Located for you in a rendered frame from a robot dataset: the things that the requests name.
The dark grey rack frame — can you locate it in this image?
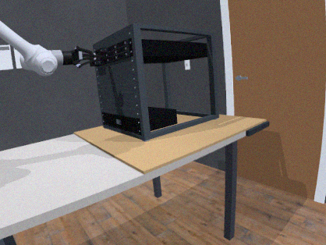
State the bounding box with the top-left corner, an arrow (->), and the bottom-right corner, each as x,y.
93,23 -> 219,142

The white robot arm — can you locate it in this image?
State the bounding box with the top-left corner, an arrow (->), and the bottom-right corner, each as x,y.
0,21 -> 83,76

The light wooden board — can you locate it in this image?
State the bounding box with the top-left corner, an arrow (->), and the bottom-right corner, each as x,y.
74,115 -> 267,174

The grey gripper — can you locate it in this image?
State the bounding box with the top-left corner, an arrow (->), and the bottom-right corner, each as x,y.
62,46 -> 105,69

